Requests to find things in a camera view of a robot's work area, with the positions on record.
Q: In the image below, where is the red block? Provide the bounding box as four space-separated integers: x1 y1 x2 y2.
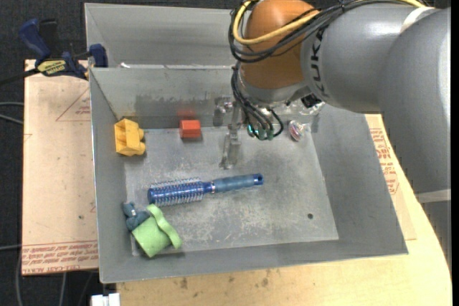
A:
179 119 202 140

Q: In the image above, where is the brown cardboard board red print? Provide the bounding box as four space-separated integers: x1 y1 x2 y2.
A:
21 59 419 277

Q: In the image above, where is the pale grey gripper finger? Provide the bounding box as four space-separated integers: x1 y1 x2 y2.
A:
230 138 242 168
219 134 233 170

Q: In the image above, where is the clear glass thing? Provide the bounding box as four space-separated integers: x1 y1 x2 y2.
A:
288 120 306 142

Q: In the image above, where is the blue hairbrush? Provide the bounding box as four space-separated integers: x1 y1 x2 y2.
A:
147 173 265 209

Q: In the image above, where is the yellow toy block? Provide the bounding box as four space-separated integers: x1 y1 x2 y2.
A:
113 118 147 157

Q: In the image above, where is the blue-grey toy animal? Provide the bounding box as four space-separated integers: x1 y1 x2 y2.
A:
121 201 152 232

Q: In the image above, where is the grey metal bin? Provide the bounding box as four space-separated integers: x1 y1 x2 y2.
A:
84 2 410 285

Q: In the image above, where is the green cup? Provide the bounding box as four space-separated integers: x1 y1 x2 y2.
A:
130 203 184 259

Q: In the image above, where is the black cylinder on white bracket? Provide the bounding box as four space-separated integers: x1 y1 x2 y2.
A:
300 92 326 110

